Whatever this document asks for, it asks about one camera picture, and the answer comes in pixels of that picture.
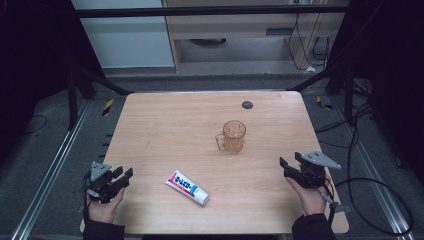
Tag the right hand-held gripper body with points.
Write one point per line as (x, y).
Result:
(311, 173)

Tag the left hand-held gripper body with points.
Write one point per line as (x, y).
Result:
(100, 171)

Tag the amber glass mug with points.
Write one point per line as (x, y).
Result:
(233, 137)

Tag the white toothpaste tube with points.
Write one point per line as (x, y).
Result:
(186, 187)

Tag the person's right hand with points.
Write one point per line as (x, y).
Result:
(311, 201)

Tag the person's left hand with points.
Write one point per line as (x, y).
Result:
(103, 211)

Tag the yellow black tape strip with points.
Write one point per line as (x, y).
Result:
(107, 107)
(324, 104)

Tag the grey table grommet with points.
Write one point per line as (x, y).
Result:
(247, 105)

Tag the black metal stand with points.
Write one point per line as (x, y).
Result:
(348, 96)
(71, 100)

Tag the white plug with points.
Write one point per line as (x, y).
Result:
(310, 69)

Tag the black curtain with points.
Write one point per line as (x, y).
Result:
(33, 66)
(390, 66)

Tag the white cabinet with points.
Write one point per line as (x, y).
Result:
(128, 43)

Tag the light wooden desk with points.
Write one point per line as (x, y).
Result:
(233, 28)

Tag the aluminium floor rail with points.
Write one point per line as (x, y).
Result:
(376, 186)
(50, 173)

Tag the black horizontal frame bar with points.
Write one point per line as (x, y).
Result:
(200, 12)

